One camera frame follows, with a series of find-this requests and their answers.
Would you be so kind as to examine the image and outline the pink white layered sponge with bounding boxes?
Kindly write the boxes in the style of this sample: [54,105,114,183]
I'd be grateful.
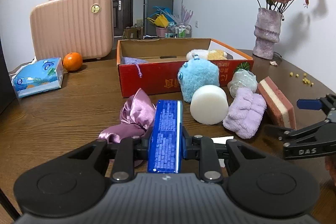
[257,77,296,129]

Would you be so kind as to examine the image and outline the lavender fluffy headband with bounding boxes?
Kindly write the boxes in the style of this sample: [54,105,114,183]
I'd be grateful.
[223,88,266,139]

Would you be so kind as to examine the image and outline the iridescent mesh bath puff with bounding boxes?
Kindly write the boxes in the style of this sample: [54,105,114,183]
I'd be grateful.
[227,69,258,98]

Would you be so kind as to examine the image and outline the blue tissue pack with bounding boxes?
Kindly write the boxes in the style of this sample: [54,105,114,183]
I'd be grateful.
[147,100,183,173]

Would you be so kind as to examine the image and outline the purple satin bow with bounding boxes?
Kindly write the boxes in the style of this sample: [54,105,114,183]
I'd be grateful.
[98,88,157,167]

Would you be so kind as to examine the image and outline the scattered yellow crumbs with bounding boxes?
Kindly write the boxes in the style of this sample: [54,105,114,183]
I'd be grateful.
[289,72,314,86]

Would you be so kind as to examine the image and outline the white paper slip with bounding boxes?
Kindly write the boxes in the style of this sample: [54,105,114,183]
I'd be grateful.
[211,136,234,168]

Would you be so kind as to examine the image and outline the fallen pink petal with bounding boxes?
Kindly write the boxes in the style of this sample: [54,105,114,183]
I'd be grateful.
[269,61,277,67]

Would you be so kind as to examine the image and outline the white foam cylinder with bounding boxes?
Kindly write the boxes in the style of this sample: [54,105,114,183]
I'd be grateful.
[190,85,229,125]

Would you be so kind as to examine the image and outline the purple textured vase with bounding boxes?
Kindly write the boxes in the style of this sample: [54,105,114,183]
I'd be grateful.
[253,8,282,60]

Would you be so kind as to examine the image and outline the blue facial tissue package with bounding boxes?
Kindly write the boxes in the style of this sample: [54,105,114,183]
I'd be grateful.
[11,57,63,98]

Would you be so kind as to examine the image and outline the orange fruit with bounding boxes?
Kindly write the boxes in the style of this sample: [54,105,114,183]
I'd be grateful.
[63,52,83,72]

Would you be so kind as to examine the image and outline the yellow white plush toy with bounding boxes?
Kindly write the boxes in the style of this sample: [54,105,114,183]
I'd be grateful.
[186,50,227,60]

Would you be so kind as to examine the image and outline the light blue plush toy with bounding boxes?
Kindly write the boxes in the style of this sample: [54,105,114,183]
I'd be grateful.
[177,55,220,103]

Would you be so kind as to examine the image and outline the red cardboard box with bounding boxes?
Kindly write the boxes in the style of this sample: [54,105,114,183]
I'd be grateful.
[117,38,254,98]

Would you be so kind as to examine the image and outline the cardboard box on floor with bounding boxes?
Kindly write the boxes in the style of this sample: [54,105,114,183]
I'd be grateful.
[122,27,143,40]

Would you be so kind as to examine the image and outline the pink hard-shell suitcase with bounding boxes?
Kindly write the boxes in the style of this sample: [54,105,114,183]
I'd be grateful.
[30,0,114,60]

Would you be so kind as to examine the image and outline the storage cart with bottles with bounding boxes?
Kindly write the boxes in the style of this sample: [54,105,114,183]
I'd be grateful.
[165,22,192,38]

